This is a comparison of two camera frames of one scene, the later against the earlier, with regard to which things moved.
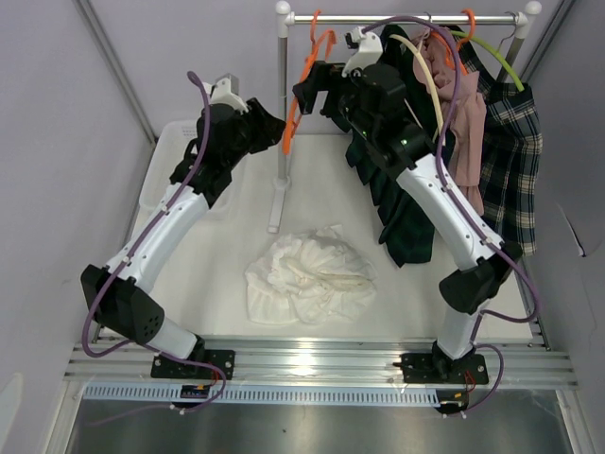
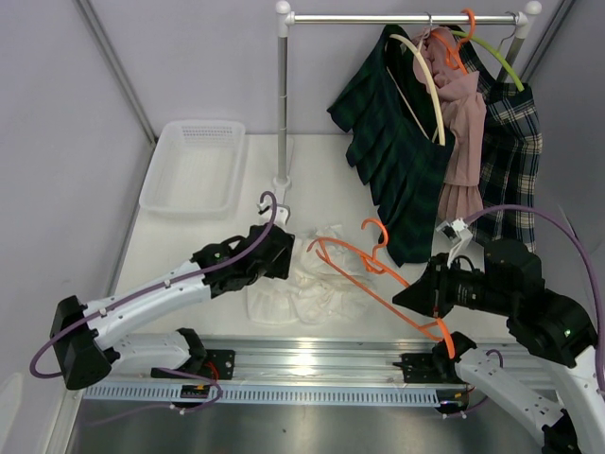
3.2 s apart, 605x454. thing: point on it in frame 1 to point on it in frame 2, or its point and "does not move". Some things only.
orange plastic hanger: [318, 53] to [372, 262]
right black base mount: [429, 368] does not move
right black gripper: [320, 78] to [422, 294]
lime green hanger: [495, 55] does not move
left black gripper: [265, 125] to [281, 269]
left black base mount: [225, 359] does not move
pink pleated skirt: [465, 139] does not move
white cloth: [312, 277] does not move
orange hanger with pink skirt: [447, 44] does not move
